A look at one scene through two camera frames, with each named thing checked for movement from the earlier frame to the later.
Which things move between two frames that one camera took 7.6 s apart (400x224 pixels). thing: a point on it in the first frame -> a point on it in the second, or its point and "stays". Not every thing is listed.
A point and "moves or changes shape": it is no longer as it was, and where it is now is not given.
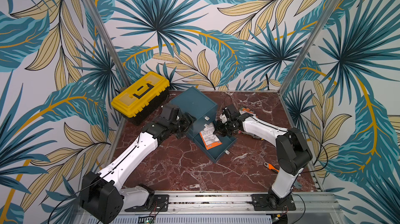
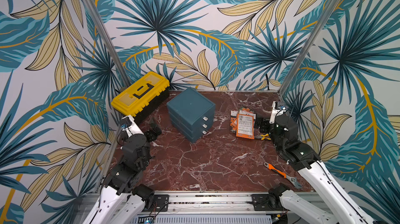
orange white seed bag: x=209 y=138 moves or changes shape
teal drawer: x=198 y=126 stays
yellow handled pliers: x=257 y=137 stays
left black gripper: x=188 y=121 -> x=152 y=136
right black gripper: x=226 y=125 -> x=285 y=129
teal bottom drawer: x=214 y=153 -> x=199 y=136
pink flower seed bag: x=245 y=110 stays
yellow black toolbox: x=143 y=98 stays
